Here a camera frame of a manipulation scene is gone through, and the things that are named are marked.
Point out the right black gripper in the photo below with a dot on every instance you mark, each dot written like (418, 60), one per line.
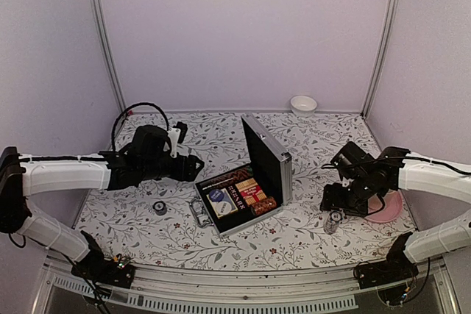
(332, 198)

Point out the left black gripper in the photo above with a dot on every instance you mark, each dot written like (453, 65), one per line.
(189, 173)

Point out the clear poker chip tube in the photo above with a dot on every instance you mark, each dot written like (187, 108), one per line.
(332, 222)

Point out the aluminium poker case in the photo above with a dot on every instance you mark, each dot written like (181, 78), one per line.
(241, 197)

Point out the red card deck box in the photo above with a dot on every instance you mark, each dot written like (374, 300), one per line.
(250, 191)

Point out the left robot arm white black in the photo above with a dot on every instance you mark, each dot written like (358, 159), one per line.
(152, 154)

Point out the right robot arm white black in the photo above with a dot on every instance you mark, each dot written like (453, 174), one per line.
(364, 176)

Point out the pink plate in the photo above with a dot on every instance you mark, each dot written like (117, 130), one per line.
(392, 210)

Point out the black tape roll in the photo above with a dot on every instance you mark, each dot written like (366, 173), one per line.
(160, 208)

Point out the blue card deck box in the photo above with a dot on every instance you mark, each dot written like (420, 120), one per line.
(221, 202)

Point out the floral table mat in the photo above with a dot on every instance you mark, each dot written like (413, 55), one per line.
(124, 221)

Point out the white bowl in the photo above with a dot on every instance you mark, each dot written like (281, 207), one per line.
(303, 106)

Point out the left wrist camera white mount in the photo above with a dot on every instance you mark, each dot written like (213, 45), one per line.
(176, 136)

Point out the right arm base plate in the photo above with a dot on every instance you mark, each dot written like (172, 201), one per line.
(396, 267)

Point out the left aluminium frame post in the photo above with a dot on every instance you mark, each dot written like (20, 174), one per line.
(104, 41)

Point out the aluminium frame post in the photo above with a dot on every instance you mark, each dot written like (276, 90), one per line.
(104, 41)
(391, 10)

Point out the right aluminium frame post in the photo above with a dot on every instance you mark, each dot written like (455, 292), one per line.
(391, 10)

